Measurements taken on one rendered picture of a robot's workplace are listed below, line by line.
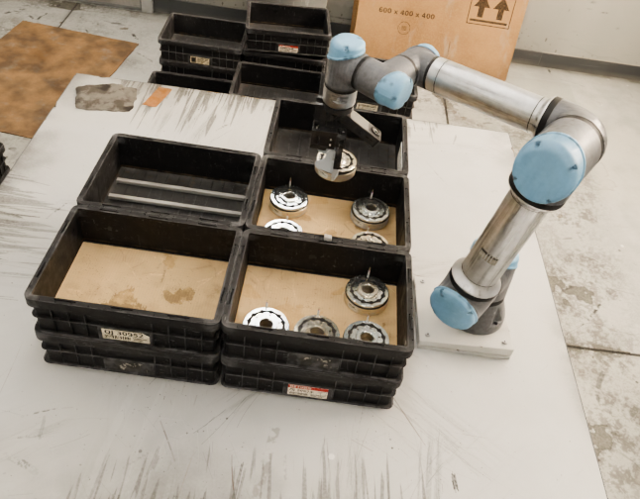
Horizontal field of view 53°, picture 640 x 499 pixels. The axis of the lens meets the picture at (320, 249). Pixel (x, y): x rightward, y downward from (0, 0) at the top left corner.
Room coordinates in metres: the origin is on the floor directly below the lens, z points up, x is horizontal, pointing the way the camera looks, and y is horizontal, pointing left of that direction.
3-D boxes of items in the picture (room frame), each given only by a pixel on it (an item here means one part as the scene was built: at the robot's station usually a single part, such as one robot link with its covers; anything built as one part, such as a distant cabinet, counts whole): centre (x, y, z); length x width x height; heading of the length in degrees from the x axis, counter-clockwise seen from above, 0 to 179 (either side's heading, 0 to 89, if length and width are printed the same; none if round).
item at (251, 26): (2.96, 0.33, 0.37); 0.42 x 0.34 x 0.46; 93
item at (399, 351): (0.97, -0.02, 0.92); 0.40 x 0.30 x 0.02; 92
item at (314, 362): (0.97, -0.02, 0.87); 0.40 x 0.30 x 0.11; 92
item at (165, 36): (2.93, 0.73, 0.31); 0.40 x 0.30 x 0.34; 93
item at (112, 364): (0.95, 0.38, 0.76); 0.40 x 0.30 x 0.12; 92
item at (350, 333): (0.90, -0.13, 0.86); 0.10 x 0.10 x 0.01
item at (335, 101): (1.28, 0.01, 1.22); 0.08 x 0.08 x 0.05
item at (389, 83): (1.24, -0.08, 1.29); 0.11 x 0.11 x 0.08; 58
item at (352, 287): (1.04, -0.13, 0.86); 0.10 x 0.10 x 0.01
